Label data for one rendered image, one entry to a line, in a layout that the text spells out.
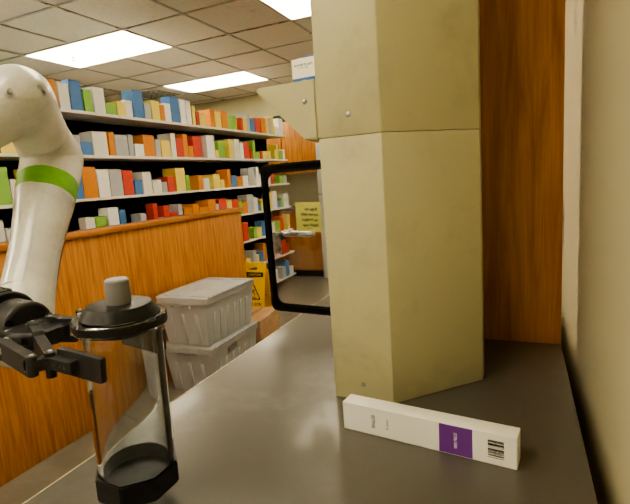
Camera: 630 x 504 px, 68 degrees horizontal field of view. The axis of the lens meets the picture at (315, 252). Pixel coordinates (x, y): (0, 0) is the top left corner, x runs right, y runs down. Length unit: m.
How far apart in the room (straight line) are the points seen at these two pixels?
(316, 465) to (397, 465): 0.11
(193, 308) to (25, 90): 2.20
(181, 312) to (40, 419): 0.94
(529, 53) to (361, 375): 0.75
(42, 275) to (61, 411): 2.04
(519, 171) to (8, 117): 1.02
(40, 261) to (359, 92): 0.65
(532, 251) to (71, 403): 2.53
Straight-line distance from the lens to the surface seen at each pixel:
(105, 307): 0.60
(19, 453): 2.90
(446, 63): 0.87
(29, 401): 2.85
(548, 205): 1.13
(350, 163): 0.80
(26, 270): 0.99
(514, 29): 1.16
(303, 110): 0.83
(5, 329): 0.74
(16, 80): 1.06
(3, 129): 1.04
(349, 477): 0.70
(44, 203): 1.07
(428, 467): 0.72
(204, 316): 3.03
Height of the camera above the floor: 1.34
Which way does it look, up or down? 9 degrees down
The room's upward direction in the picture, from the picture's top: 4 degrees counter-clockwise
